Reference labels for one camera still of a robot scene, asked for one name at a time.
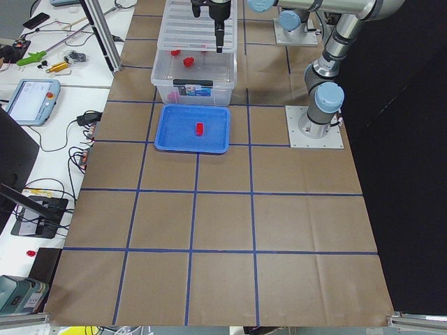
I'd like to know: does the blue teach pendant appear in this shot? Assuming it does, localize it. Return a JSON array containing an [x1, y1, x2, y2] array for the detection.
[[6, 79, 61, 126]]

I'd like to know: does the gold metal cylinder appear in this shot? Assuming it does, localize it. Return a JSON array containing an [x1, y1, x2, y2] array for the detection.
[[45, 61, 69, 73]]

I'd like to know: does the black monitor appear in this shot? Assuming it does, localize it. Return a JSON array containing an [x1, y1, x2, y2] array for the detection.
[[0, 107, 40, 231]]

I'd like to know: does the green handled reacher grabber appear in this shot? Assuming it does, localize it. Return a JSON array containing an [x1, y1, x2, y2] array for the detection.
[[16, 1, 135, 66]]

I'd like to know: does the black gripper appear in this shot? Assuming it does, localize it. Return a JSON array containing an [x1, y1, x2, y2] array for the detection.
[[208, 0, 230, 53]]

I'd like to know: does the black box latch handle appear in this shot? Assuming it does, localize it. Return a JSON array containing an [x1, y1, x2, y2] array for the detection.
[[173, 79, 214, 87]]

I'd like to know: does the aluminium frame post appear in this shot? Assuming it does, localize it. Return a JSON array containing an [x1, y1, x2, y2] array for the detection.
[[80, 0, 122, 74]]

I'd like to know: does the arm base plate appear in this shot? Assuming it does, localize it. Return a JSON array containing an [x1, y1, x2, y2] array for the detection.
[[285, 105, 344, 149], [273, 18, 318, 47]]

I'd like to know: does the blue plastic tray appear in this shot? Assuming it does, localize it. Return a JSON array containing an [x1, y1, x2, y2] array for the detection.
[[154, 105, 230, 154]]

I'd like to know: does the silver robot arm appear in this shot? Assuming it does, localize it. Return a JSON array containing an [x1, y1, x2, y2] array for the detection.
[[279, 8, 315, 35], [247, 1, 404, 139]]

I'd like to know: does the black monitor stand base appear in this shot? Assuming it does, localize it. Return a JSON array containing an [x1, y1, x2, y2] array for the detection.
[[11, 195, 68, 239]]

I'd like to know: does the clear plastic storage box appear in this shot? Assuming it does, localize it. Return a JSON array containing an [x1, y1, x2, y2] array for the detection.
[[151, 50, 237, 106]]

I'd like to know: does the teal device box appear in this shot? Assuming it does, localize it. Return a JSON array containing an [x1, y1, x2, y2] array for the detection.
[[1, 275, 49, 316]]

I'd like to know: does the pink block in box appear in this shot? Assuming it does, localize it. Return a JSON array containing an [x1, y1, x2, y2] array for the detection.
[[167, 91, 179, 103]]

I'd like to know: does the black power adapter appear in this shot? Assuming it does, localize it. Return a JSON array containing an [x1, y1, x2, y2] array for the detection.
[[76, 111, 103, 126]]

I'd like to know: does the clear plastic box lid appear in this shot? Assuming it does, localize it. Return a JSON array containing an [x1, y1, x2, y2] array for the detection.
[[158, 1, 237, 54]]

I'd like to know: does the black smartphone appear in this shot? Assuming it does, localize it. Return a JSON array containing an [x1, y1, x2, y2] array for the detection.
[[22, 13, 50, 29]]

